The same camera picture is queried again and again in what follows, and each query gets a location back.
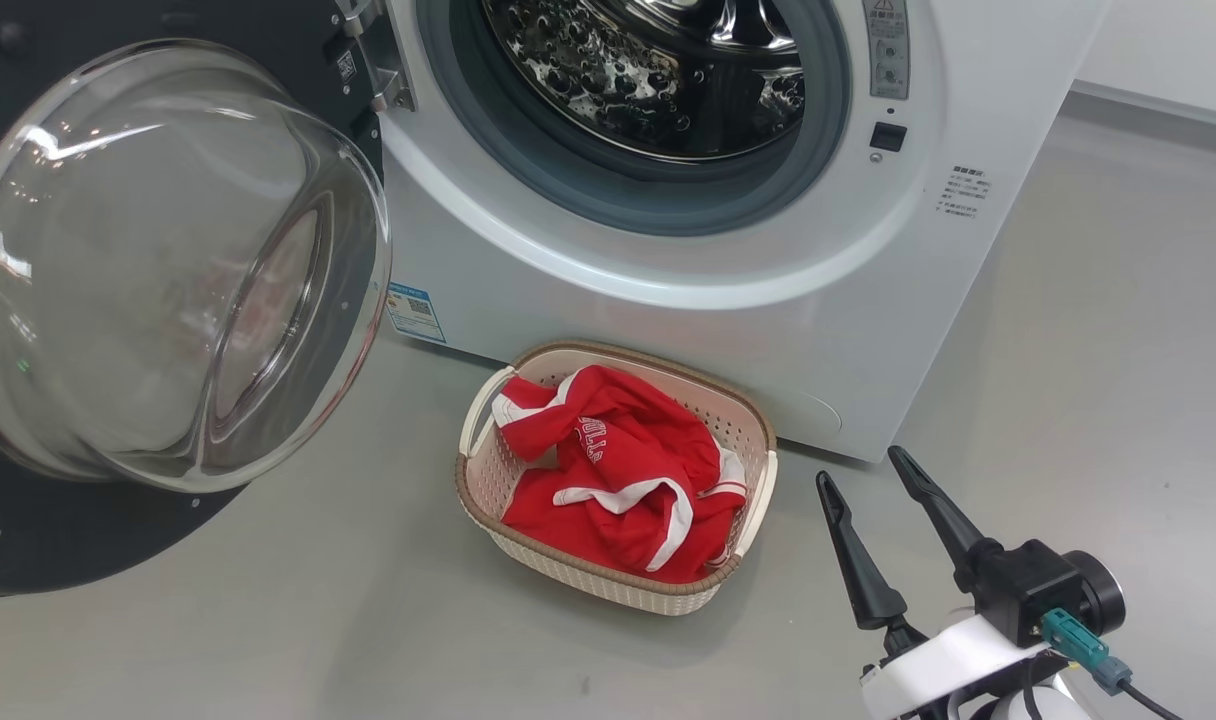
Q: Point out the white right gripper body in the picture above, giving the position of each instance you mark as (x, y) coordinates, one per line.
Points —
(938, 665)

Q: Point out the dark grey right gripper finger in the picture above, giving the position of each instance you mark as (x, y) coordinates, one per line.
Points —
(863, 570)
(943, 515)

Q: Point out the red jersey wide white band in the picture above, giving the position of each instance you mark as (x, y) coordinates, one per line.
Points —
(618, 440)

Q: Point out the washing machine glass door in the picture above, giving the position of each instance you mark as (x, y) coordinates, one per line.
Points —
(68, 540)

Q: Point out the white front-load washing machine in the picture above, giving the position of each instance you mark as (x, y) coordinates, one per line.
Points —
(868, 330)

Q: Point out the cream perforated basket brown rim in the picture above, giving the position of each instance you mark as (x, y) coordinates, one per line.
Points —
(608, 590)

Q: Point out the small printed warning label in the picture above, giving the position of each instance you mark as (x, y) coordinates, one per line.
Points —
(964, 192)

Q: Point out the blue energy label sticker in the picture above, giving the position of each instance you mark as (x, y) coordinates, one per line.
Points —
(416, 312)

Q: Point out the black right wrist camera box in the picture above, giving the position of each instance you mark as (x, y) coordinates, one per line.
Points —
(1028, 590)

